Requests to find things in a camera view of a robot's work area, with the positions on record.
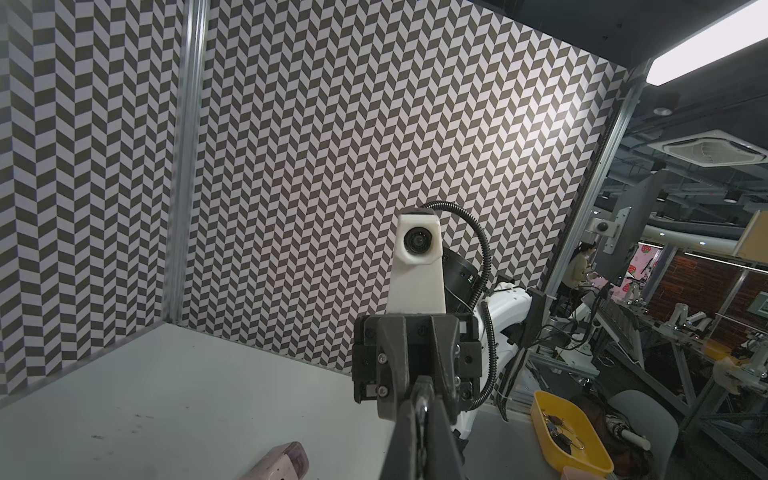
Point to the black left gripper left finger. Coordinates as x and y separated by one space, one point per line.
400 461

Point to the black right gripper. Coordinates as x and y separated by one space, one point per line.
389 353

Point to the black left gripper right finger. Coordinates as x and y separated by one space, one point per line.
442 458

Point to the black padlock with keys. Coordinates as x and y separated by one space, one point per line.
422 395

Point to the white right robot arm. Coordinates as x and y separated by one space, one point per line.
502 310

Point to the pink pencil sharpener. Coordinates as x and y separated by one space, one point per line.
284 462

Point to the yellow plastic tray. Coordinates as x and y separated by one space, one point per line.
567 437

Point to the pink box with screen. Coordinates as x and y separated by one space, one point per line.
572 473

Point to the person in background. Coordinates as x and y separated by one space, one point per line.
575 276

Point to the ceiling light strip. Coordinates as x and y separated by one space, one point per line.
732 33

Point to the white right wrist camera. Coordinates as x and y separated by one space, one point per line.
416 280

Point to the aluminium left corner post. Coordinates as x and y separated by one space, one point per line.
189 101

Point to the aluminium corner post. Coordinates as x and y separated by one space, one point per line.
189 101
598 167

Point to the aluminium right corner post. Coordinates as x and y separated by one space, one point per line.
598 167

